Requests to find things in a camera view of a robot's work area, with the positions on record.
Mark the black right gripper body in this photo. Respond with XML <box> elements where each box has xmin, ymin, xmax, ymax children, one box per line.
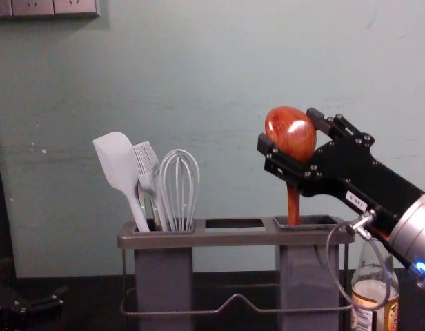
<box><xmin>299</xmin><ymin>138</ymin><xmax>425</xmax><ymax>232</ymax></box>

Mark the grey square utensil cup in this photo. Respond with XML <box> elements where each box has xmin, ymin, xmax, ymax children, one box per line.
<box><xmin>272</xmin><ymin>214</ymin><xmax>343</xmax><ymax>331</ymax></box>
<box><xmin>133</xmin><ymin>218</ymin><xmax>197</xmax><ymax>331</ymax></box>

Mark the thin grey gripper cable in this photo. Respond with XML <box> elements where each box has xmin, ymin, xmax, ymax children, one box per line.
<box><xmin>324</xmin><ymin>208</ymin><xmax>393</xmax><ymax>311</ymax></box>

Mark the grey silicone whisk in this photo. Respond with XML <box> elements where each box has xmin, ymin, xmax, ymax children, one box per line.
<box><xmin>158</xmin><ymin>148</ymin><xmax>201</xmax><ymax>232</ymax></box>

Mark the red-brown wooden spoon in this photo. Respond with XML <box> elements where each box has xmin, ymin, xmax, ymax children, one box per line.
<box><xmin>264</xmin><ymin>105</ymin><xmax>318</xmax><ymax>227</ymax></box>

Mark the grey silicone spatula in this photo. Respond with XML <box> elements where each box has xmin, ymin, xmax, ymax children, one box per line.
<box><xmin>92</xmin><ymin>130</ymin><xmax>151</xmax><ymax>232</ymax></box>

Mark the clear glass bottle with label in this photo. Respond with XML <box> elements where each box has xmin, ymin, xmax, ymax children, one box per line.
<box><xmin>350</xmin><ymin>237</ymin><xmax>402</xmax><ymax>331</ymax></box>

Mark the black wire utensil rack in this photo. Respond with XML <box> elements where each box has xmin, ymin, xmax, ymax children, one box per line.
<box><xmin>117</xmin><ymin>214</ymin><xmax>355</xmax><ymax>331</ymax></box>

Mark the black table cloth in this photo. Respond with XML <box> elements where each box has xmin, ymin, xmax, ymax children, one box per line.
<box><xmin>0</xmin><ymin>271</ymin><xmax>425</xmax><ymax>331</ymax></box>

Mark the grey silicone basting brush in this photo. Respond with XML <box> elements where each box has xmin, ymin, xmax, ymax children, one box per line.
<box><xmin>131</xmin><ymin>139</ymin><xmax>168</xmax><ymax>231</ymax></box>

